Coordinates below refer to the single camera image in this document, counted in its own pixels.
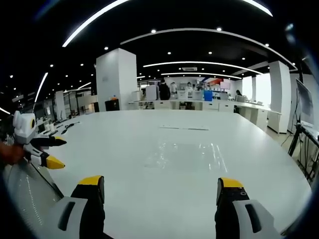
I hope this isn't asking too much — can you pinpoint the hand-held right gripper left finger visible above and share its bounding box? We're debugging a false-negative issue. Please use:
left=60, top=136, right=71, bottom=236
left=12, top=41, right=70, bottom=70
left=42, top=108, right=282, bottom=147
left=46, top=175, right=106, bottom=239

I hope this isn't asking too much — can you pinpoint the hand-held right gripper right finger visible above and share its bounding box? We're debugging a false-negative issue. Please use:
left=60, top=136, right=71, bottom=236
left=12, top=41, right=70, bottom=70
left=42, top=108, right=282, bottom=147
left=214, top=177, right=283, bottom=239

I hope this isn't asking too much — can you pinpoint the clear food packaging bag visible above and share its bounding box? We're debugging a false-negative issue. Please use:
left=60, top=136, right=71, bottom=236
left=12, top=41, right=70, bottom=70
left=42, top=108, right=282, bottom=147
left=144, top=139, right=229, bottom=174

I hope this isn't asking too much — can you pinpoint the person's left hand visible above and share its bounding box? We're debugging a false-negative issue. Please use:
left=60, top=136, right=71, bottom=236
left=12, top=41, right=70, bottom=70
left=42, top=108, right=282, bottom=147
left=0, top=142, right=26, bottom=165

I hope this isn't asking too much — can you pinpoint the black tool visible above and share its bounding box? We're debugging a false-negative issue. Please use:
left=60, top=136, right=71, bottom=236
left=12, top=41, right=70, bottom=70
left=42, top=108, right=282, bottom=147
left=60, top=121, right=81, bottom=135

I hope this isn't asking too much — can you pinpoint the grey perforated metal panel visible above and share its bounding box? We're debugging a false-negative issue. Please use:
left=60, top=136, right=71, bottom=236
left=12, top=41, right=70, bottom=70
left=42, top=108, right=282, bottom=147
left=4, top=159, right=65, bottom=226

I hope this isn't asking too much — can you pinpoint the black cabinet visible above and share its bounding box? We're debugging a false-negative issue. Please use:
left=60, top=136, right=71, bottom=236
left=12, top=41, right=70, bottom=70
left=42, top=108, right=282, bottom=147
left=105, top=98, right=121, bottom=112

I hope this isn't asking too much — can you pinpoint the white square pillar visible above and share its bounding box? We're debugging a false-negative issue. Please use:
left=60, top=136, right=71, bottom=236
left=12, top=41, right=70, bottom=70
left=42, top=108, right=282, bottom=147
left=95, top=47, right=138, bottom=112

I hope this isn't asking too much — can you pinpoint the black tripod stand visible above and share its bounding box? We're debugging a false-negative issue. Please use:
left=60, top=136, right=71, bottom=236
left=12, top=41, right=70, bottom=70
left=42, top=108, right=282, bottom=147
left=288, top=121, right=319, bottom=182

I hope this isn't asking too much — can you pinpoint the row of white desks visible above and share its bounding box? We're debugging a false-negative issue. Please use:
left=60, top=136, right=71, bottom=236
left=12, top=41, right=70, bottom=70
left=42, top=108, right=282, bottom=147
left=128, top=99, right=284, bottom=134

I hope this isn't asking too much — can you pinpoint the white machine box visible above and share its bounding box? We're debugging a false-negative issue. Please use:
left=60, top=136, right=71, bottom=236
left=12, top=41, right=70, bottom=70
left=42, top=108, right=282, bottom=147
left=145, top=85, right=160, bottom=101

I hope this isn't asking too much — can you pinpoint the monitor screen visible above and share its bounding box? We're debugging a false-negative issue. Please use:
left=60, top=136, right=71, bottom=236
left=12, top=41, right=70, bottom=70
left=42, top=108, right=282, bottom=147
left=295, top=78, right=316, bottom=125

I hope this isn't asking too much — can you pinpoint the table cable slot cover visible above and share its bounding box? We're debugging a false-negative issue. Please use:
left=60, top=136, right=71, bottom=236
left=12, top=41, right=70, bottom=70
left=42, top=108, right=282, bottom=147
left=159, top=125, right=210, bottom=131

